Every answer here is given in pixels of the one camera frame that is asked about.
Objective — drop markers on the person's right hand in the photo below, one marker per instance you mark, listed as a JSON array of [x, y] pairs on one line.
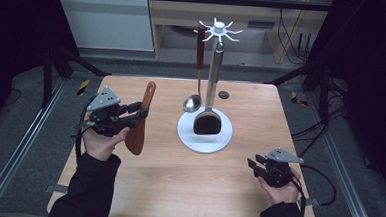
[[283, 193]]

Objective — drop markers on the dark round table grommet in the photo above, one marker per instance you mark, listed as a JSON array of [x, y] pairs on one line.
[[223, 95]]

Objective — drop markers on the white panel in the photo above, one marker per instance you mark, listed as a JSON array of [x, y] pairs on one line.
[[108, 24]]

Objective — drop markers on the white utensil rack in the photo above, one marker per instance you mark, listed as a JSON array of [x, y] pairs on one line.
[[212, 139]]

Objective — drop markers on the yellow-black floor tape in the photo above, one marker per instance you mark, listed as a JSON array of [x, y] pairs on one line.
[[83, 86], [298, 100]]

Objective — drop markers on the grey table bracket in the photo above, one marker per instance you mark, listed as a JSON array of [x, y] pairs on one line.
[[56, 188], [314, 202]]

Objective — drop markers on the aluminium floor rail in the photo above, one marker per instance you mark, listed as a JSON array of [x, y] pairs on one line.
[[18, 146], [341, 163]]

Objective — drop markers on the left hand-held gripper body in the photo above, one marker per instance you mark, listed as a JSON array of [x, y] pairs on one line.
[[105, 117]]

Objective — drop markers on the person's left hand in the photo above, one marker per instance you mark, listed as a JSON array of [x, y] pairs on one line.
[[100, 145]]

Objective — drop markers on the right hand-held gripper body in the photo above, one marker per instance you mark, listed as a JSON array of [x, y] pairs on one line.
[[278, 171]]

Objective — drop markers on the black metal stand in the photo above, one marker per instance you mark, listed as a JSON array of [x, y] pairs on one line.
[[316, 75], [63, 61]]

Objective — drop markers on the wooden rice spatula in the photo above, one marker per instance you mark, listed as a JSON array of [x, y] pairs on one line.
[[135, 139]]

